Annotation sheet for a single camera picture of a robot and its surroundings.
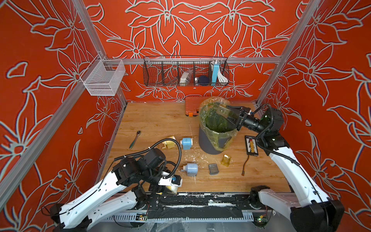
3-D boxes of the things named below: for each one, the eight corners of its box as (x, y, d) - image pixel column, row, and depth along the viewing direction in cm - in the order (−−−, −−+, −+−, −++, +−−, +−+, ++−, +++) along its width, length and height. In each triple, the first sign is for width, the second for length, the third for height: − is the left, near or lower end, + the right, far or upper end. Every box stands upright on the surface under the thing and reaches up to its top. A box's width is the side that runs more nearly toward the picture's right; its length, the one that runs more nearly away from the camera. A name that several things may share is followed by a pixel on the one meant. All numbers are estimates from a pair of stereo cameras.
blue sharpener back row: (180, 150, 94) (180, 144, 88) (180, 143, 97) (180, 137, 91) (192, 150, 94) (193, 144, 88) (192, 143, 97) (192, 137, 91)
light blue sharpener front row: (181, 176, 83) (180, 172, 77) (181, 168, 86) (181, 163, 80) (197, 176, 83) (198, 171, 76) (197, 168, 86) (198, 163, 80)
